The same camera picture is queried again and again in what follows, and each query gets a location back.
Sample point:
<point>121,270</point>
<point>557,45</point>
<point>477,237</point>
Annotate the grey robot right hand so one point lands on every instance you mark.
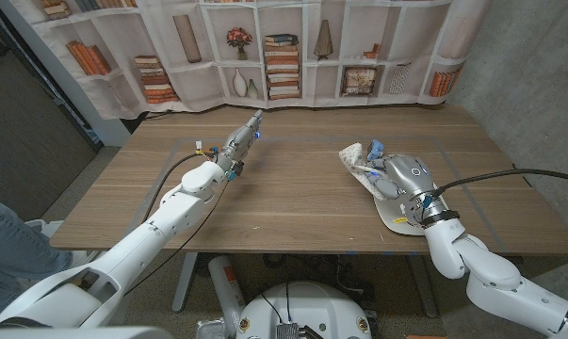
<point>406,176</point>

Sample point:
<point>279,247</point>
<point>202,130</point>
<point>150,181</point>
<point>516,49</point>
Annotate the white roll with orange label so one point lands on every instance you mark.
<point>224,282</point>

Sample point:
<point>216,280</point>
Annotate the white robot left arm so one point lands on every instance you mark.
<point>147,240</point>

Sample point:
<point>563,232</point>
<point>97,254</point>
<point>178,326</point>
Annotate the grey table leg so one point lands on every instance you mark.
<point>422,287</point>
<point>184,282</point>

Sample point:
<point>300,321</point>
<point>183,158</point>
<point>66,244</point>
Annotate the white paper plate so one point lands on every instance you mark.
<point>392,219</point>

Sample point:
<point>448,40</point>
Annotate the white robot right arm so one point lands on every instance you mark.
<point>495,278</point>

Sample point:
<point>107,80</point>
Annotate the person's leg in jeans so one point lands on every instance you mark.
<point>10,254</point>

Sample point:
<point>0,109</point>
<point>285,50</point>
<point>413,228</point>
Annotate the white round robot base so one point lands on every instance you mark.
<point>312,306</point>

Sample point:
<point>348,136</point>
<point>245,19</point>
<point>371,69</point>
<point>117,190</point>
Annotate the printed bookshelf backdrop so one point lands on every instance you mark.
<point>217,89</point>

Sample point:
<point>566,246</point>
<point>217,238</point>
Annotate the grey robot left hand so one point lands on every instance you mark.
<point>238,141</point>

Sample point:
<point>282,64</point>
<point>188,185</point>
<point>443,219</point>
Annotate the small blue toy camera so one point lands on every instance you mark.
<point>376,148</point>

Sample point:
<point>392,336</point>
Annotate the white patterned cloth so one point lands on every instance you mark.
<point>352,157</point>

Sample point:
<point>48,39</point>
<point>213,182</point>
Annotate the foil tray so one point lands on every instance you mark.
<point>213,329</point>

